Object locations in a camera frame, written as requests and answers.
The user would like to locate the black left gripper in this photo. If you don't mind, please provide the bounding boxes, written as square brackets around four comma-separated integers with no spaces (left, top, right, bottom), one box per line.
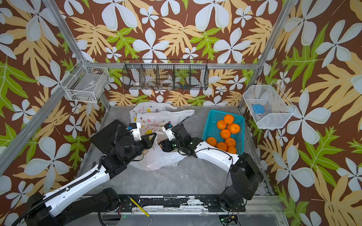
[124,131,156,164]

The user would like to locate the white printed plastic bag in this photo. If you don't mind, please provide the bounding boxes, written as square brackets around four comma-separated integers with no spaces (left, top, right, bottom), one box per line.
[130,134,186,171]

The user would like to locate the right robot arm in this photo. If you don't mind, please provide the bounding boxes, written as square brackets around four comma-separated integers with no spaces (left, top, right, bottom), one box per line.
[159,136,264,212]

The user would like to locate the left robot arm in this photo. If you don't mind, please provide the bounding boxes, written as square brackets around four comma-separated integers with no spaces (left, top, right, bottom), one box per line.
[12,133,156,226]

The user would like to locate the white printed bag middle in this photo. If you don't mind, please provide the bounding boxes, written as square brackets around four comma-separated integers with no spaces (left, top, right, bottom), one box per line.
[130,110,195,135]

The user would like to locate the white printed bag rear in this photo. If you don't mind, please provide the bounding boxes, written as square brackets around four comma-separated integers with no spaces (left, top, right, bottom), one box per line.
[130,102,177,114]

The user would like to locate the orange front left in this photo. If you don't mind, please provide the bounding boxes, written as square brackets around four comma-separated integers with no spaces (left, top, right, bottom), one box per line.
[206,137,217,147]

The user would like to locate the teal plastic basket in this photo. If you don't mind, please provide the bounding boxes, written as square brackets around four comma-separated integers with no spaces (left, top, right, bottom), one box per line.
[202,110,246,155]

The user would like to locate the black plastic tool case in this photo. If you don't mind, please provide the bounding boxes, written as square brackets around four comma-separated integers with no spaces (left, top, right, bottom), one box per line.
[90,120,129,154]

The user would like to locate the orange front middle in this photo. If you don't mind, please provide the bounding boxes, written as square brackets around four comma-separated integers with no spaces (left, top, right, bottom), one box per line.
[216,142,228,152]

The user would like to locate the orange small back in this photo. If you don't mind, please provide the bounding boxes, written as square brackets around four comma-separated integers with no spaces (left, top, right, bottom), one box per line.
[216,120,228,130]

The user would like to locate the orange centre pile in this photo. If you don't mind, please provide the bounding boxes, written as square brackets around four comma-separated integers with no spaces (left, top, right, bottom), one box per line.
[220,129,231,139]

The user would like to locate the orange mid right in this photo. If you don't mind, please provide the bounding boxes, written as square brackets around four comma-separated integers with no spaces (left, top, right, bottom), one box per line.
[224,137,236,147]

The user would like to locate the orange front right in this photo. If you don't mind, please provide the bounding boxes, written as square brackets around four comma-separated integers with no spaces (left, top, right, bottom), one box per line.
[227,146,237,154]

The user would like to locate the orange top of pile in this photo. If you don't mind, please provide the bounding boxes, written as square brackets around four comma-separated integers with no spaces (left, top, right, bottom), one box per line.
[223,114,234,124]

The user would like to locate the orange right large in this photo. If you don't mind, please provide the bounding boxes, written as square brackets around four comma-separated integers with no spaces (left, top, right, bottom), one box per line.
[227,123,241,134]

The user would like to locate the blue object in basket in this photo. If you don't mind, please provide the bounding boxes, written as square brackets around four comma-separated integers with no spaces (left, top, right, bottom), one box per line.
[252,104,265,115]

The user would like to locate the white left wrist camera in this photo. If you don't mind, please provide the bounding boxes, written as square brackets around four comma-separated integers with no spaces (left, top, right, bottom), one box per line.
[127,122,141,141]

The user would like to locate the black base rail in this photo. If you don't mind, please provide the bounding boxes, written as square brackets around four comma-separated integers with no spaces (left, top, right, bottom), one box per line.
[119,195,247,213]

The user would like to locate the black wire basket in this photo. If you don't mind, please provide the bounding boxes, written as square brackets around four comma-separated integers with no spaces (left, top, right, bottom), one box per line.
[121,59,209,91]

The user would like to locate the white wire basket left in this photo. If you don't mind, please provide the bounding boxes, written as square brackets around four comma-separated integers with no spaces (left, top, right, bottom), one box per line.
[61,60,110,103]

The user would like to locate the white wire basket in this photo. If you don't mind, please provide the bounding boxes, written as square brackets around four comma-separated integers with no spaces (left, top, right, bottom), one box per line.
[243,82,297,130]
[61,60,110,103]

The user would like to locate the aluminium frame rear bar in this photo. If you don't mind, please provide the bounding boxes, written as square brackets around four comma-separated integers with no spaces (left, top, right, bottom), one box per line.
[85,62,260,70]

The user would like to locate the white wire basket right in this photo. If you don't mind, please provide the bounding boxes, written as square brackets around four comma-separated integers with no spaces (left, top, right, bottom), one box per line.
[243,82,297,130]

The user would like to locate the aluminium frame post left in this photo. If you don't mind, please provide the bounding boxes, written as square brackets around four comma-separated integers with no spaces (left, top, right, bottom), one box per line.
[44,1,110,110]

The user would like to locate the aluminium frame post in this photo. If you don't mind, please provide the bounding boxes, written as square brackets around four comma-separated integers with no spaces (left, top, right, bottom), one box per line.
[245,0,298,91]
[44,1,110,110]

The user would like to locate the aluminium frame post right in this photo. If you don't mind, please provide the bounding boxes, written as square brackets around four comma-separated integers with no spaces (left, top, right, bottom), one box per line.
[245,0,298,91]

